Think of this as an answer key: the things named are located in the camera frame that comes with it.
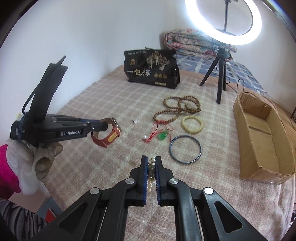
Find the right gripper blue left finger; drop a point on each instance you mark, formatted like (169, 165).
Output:
(100, 214)

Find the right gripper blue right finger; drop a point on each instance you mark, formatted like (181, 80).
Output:
(200, 214)

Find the dark blue bangle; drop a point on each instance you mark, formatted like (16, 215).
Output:
(185, 149)

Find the red cord jade pendant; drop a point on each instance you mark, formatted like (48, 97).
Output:
(159, 131)

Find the pink sleeve forearm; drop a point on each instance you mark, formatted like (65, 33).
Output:
(9, 182)

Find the left hand in white glove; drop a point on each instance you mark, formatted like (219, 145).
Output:
(30, 164)

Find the pink plaid blanket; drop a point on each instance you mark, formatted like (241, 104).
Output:
(83, 165)

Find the cardboard box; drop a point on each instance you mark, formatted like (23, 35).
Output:
(265, 151)

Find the black snack bag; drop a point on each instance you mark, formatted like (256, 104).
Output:
(152, 67)

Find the folded floral quilt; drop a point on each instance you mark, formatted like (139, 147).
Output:
(193, 42)

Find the black phone holder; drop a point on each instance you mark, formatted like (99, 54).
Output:
(227, 2)

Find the white ring light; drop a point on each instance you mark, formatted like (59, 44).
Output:
(244, 20)

